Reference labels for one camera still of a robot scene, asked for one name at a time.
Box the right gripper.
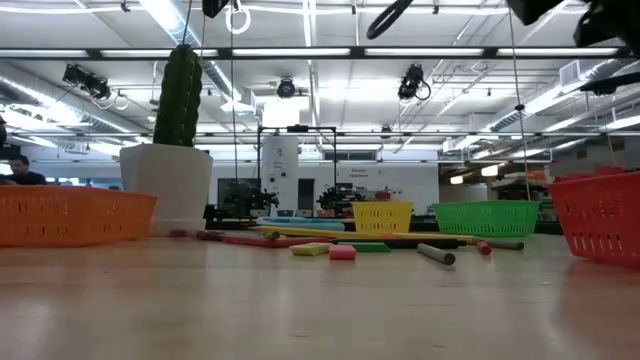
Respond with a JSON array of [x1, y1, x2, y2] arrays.
[[507, 0, 640, 56]]

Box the black pen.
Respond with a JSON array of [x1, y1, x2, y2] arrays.
[[332, 237, 469, 250]]

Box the pink eraser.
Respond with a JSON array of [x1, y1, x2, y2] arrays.
[[328, 244, 357, 261]]

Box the green eraser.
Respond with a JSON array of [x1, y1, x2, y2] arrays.
[[339, 241, 392, 253]]

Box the green cactus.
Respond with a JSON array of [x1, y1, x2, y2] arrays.
[[152, 43, 204, 148]]

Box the black overhead light beam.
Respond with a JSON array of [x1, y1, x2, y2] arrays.
[[0, 46, 640, 61]]

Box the white pillar cabinet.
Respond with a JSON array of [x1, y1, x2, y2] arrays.
[[261, 135, 300, 211]]

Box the white plant pot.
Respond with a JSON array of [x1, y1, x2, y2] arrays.
[[118, 143, 214, 237]]

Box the green plastic bin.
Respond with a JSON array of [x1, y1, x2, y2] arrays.
[[432, 199, 543, 238]]

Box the red plastic bin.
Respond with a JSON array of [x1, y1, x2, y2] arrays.
[[547, 171, 640, 271]]

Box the blue calculator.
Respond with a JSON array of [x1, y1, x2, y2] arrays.
[[255, 215, 347, 232]]

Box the orange plastic bin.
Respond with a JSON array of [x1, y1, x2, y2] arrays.
[[0, 184, 158, 249]]

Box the person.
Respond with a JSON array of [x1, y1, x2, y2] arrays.
[[0, 154, 49, 187]]

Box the yellow plastic bin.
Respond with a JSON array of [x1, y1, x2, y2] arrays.
[[350, 200, 415, 236]]

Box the white cable ring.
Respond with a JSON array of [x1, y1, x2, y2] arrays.
[[224, 3, 252, 36]]

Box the black round ceiling camera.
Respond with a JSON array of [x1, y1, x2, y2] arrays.
[[276, 77, 297, 100]]

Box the black hanging camera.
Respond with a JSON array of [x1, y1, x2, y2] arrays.
[[397, 63, 432, 102]]

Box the black background frame stand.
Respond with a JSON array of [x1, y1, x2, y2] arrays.
[[256, 124, 338, 217]]

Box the black hanging camera rig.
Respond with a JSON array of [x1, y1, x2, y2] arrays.
[[61, 63, 112, 100]]

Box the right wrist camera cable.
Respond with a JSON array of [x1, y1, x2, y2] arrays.
[[366, 0, 415, 41]]

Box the purple handled scissors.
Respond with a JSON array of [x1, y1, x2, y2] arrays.
[[168, 228, 301, 249]]

